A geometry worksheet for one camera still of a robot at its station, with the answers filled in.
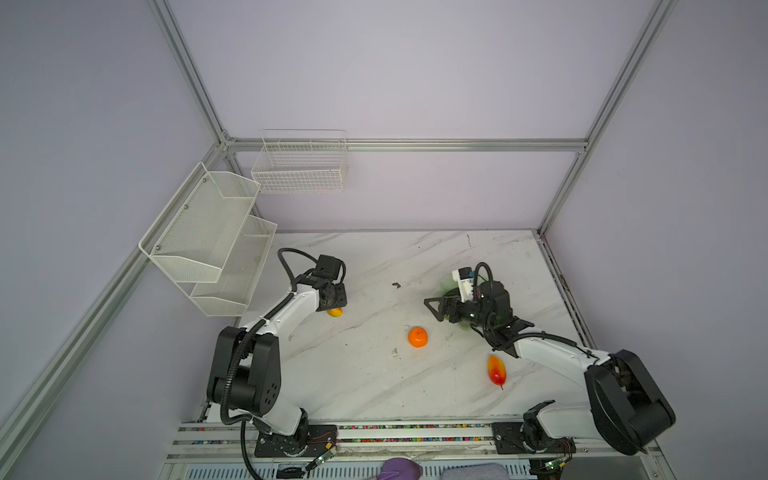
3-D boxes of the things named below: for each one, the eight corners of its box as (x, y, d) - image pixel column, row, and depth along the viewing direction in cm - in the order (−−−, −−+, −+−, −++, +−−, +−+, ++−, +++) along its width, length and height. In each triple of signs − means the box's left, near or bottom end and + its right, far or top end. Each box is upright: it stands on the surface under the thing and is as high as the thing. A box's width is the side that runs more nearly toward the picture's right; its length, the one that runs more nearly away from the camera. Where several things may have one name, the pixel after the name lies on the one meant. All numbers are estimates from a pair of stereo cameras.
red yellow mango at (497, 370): (491, 385, 84) (494, 381, 81) (485, 360, 89) (489, 355, 86) (505, 385, 84) (509, 381, 81) (499, 360, 89) (503, 355, 86)
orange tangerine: (408, 347, 91) (409, 343, 89) (408, 331, 95) (408, 327, 93) (428, 347, 91) (429, 343, 89) (426, 331, 95) (427, 327, 93)
